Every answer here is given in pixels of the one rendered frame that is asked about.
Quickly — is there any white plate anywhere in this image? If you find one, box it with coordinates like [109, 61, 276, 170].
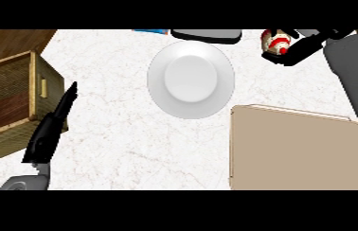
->
[145, 40, 236, 120]

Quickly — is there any beige tray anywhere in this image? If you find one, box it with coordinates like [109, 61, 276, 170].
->
[227, 104, 358, 191]

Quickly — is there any open wooden drawer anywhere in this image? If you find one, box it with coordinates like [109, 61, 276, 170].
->
[0, 50, 69, 159]

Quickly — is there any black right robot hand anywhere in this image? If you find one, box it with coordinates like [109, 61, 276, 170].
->
[260, 28, 356, 67]

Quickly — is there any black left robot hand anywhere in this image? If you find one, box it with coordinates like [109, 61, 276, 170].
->
[20, 80, 80, 165]

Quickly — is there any grey and black appliance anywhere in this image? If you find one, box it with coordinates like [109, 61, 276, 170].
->
[168, 28, 242, 45]

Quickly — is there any blue object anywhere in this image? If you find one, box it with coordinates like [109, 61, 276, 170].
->
[131, 28, 170, 35]

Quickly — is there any red and white cupcake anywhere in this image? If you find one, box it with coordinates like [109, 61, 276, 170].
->
[260, 29, 293, 56]

